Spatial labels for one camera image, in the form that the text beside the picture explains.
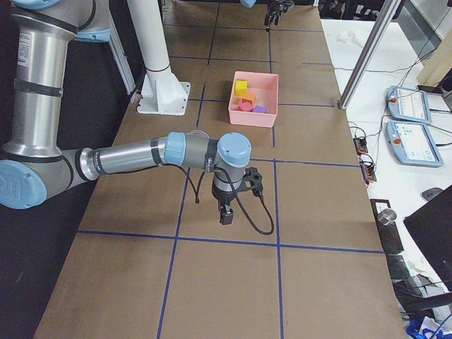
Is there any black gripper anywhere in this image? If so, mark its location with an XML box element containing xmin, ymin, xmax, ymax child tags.
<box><xmin>218</xmin><ymin>200</ymin><xmax>234</xmax><ymax>225</ymax></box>
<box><xmin>264</xmin><ymin>12</ymin><xmax>277</xmax><ymax>29</ymax></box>

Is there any yellow foam block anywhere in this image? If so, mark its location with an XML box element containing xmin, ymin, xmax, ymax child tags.
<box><xmin>234</xmin><ymin>79</ymin><xmax>248</xmax><ymax>97</ymax></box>

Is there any orange foam block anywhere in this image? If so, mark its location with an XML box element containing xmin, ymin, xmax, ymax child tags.
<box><xmin>241</xmin><ymin>91</ymin><xmax>256</xmax><ymax>106</ymax></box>

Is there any red foam block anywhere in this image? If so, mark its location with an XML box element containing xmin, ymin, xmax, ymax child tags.
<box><xmin>237</xmin><ymin>101</ymin><xmax>254</xmax><ymax>112</ymax></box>

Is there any purple foam block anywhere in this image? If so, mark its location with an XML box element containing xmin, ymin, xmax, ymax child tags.
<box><xmin>252</xmin><ymin>105</ymin><xmax>267</xmax><ymax>114</ymax></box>

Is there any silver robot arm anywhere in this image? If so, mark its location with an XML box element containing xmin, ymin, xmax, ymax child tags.
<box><xmin>239</xmin><ymin>0</ymin><xmax>275</xmax><ymax>31</ymax></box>
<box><xmin>1</xmin><ymin>1</ymin><xmax>251</xmax><ymax>225</ymax></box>

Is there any pink plastic bin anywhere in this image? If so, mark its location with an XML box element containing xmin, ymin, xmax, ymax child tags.
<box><xmin>228</xmin><ymin>71</ymin><xmax>279</xmax><ymax>128</ymax></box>

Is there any orange black connector box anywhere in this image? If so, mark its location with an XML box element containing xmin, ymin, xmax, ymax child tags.
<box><xmin>353</xmin><ymin>136</ymin><xmax>368</xmax><ymax>155</ymax></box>

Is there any metal cup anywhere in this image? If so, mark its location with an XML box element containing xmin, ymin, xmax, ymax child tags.
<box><xmin>376</xmin><ymin>208</ymin><xmax>397</xmax><ymax>226</ymax></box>

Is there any upper teach pendant tablet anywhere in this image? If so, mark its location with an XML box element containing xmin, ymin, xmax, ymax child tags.
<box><xmin>386</xmin><ymin>85</ymin><xmax>432</xmax><ymax>124</ymax></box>

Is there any teach pendant tablet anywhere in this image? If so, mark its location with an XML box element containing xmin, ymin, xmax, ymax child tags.
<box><xmin>386</xmin><ymin>85</ymin><xmax>432</xmax><ymax>124</ymax></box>
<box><xmin>386</xmin><ymin>120</ymin><xmax>444</xmax><ymax>168</ymax></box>

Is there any lower teach pendant tablet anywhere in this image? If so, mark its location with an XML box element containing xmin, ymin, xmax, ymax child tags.
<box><xmin>386</xmin><ymin>120</ymin><xmax>444</xmax><ymax>168</ymax></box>

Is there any black computer mouse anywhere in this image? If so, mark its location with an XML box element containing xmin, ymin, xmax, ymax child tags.
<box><xmin>421</xmin><ymin>187</ymin><xmax>443</xmax><ymax>201</ymax></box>

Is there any black monitor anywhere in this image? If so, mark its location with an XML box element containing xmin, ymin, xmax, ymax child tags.
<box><xmin>403</xmin><ymin>202</ymin><xmax>451</xmax><ymax>288</ymax></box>

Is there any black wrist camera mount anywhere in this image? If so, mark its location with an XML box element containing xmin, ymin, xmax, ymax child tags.
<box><xmin>242</xmin><ymin>167</ymin><xmax>263</xmax><ymax>198</ymax></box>
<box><xmin>278</xmin><ymin>0</ymin><xmax>295</xmax><ymax>16</ymax></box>

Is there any aluminium frame post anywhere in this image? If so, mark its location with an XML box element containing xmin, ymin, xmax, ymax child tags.
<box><xmin>338</xmin><ymin>0</ymin><xmax>401</xmax><ymax>110</ymax></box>

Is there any white pedestal column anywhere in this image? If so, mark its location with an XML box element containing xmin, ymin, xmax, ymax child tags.
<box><xmin>127</xmin><ymin>0</ymin><xmax>191</xmax><ymax>116</ymax></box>

